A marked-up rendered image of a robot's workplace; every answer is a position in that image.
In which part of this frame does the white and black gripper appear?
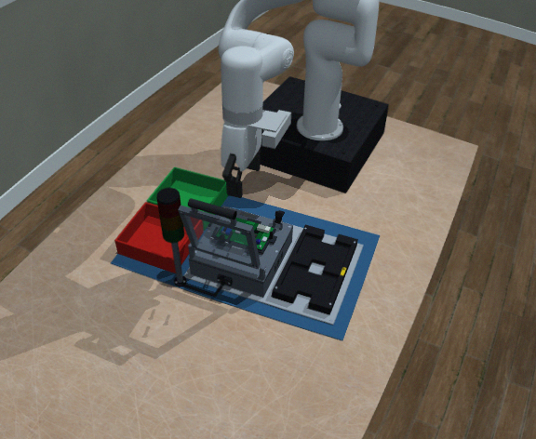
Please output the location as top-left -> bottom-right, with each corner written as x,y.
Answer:
221,117 -> 262,198

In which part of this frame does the green bin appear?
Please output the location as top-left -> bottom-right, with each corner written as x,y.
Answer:
147,167 -> 228,207

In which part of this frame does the green circuit board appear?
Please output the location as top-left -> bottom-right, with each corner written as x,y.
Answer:
236,218 -> 274,250

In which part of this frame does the red open-top bin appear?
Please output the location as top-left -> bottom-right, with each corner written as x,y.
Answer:
115,202 -> 190,273

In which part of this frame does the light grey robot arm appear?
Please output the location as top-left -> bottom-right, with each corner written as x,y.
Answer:
219,0 -> 379,149

